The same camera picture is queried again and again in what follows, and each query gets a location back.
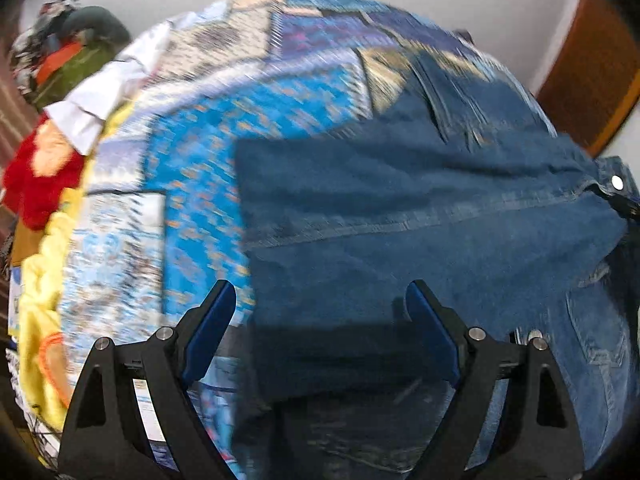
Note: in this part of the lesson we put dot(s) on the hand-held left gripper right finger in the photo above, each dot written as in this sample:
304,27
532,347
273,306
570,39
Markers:
434,330

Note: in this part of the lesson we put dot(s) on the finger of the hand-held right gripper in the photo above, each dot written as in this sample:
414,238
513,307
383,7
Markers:
627,207

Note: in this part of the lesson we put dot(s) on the yellow blanket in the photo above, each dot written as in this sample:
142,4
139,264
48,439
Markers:
40,280

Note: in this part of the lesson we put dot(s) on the pile of mixed clothes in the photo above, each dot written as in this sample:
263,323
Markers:
35,25

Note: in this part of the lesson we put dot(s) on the orange cloth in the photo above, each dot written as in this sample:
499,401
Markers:
57,60

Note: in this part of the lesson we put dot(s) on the red plush blanket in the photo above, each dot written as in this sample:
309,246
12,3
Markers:
30,190

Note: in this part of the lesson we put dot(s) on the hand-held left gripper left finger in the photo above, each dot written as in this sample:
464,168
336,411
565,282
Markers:
212,320

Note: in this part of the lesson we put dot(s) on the white cloth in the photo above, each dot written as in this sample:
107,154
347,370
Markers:
105,90

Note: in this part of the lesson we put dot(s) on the brown wooden door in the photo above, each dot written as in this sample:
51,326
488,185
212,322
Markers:
590,70

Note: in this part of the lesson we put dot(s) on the blue patchwork blanket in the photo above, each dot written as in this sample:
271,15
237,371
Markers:
200,170

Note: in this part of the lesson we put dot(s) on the blue denim jeans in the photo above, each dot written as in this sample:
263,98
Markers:
400,240

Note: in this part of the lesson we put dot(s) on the dark grey cushion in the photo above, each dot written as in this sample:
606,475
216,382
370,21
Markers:
100,22

